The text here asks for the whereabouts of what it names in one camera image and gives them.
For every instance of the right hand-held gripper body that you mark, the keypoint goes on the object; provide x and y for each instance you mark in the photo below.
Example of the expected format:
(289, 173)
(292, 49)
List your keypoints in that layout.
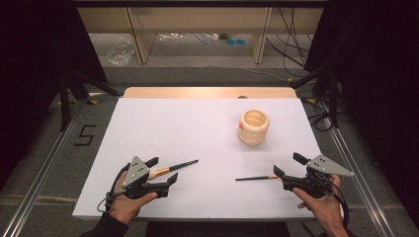
(316, 184)

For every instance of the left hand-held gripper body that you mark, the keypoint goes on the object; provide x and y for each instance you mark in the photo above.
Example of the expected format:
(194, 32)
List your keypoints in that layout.
(136, 174)

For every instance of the wooden brush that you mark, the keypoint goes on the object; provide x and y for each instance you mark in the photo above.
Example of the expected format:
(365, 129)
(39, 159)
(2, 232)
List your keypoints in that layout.
(171, 168)

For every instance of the thin black brush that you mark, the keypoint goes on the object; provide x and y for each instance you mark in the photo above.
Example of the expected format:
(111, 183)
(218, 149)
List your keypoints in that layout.
(253, 178)

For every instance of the cream ribbed brush holder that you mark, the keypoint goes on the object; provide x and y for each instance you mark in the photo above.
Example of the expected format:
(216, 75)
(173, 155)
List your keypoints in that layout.
(253, 133)

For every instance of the person's right hand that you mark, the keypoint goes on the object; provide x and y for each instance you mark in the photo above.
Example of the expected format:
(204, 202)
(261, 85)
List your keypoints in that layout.
(326, 207)

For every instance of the person's left hand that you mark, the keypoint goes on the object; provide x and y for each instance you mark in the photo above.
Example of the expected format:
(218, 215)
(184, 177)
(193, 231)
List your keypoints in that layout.
(126, 207)

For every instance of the white table mat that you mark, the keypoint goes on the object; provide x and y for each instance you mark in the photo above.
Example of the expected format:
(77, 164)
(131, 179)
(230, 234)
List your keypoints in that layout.
(197, 138)

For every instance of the black metal stand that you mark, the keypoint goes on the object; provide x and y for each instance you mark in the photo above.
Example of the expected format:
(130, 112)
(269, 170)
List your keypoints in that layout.
(331, 89)
(70, 89)

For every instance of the dark curtain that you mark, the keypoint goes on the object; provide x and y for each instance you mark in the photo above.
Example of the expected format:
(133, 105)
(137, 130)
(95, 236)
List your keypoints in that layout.
(378, 82)
(29, 65)

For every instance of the clear plastic bag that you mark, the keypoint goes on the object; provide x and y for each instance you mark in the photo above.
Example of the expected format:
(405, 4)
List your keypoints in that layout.
(120, 52)

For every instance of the light wooden furniture leg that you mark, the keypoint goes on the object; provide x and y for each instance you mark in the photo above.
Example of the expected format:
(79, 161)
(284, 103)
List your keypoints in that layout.
(140, 36)
(262, 36)

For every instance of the blue round lids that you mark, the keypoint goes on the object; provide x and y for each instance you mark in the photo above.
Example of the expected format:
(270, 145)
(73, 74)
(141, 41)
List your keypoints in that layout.
(235, 41)

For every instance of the aluminium floor rail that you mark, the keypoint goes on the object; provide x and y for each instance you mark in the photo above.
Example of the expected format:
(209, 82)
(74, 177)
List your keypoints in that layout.
(359, 177)
(39, 174)

